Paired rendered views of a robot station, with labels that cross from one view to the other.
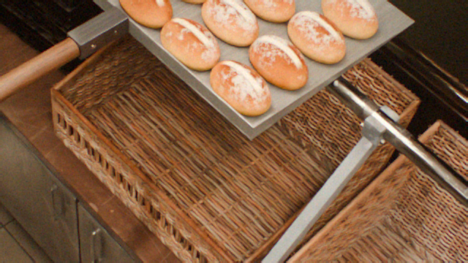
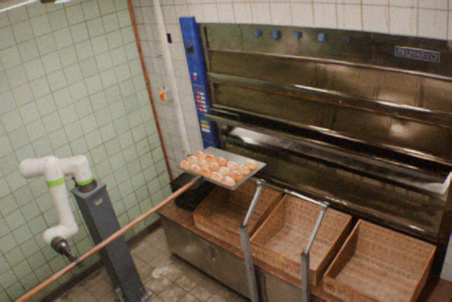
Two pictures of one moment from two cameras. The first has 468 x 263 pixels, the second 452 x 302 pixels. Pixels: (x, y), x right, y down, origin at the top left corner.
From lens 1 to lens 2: 1.36 m
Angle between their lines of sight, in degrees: 24
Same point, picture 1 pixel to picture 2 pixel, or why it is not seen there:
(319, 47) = (244, 170)
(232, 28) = (225, 172)
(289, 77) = (238, 177)
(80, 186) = (204, 236)
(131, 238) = (219, 243)
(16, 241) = (193, 272)
